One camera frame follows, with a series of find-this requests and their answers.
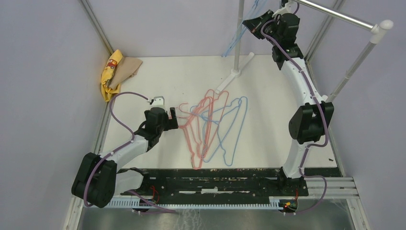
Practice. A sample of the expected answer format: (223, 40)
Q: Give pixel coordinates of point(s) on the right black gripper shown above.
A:
(254, 25)

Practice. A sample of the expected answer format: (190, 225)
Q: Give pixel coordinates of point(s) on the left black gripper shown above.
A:
(171, 123)

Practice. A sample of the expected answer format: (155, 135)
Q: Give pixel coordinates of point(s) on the blue wire hanger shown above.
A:
(236, 37)
(239, 110)
(222, 126)

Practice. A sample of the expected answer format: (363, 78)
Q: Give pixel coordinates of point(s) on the pink wire hanger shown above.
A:
(198, 128)
(213, 115)
(195, 135)

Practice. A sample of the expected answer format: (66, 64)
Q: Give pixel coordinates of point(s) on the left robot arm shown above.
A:
(99, 179)

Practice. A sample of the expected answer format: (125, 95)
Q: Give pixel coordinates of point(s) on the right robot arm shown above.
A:
(308, 127)

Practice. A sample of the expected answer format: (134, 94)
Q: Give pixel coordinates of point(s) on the beige cloth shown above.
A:
(127, 67)

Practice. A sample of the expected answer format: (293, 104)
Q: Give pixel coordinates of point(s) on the yellow patterned cloth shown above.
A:
(107, 76)

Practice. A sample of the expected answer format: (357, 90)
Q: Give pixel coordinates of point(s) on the white clothes rack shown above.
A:
(378, 32)

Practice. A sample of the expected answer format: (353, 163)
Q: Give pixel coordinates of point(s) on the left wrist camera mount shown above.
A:
(157, 101)

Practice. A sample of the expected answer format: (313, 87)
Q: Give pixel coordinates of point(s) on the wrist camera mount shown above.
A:
(287, 6)
(157, 101)

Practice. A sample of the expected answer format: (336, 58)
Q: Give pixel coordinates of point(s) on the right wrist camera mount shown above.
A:
(287, 6)

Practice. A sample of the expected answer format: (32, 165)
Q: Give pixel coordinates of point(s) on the white slotted cable duct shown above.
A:
(137, 203)

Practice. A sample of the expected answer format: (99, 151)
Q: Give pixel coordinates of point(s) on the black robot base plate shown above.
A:
(219, 186)

